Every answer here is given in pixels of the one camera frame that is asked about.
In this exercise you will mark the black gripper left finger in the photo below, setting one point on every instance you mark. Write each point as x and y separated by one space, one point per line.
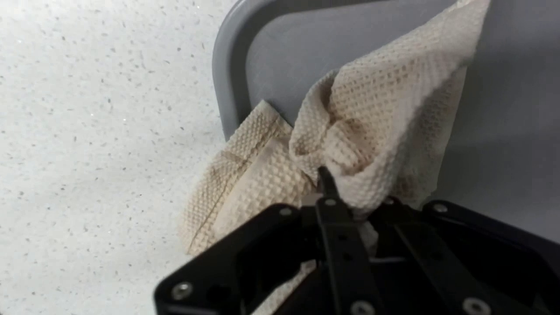
241 272

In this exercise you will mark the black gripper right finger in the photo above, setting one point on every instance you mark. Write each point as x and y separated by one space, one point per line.
465 263

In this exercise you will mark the beige waffle towel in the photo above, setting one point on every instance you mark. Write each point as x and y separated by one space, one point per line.
381 125

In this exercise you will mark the grey plastic tray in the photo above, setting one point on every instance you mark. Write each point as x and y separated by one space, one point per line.
503 157

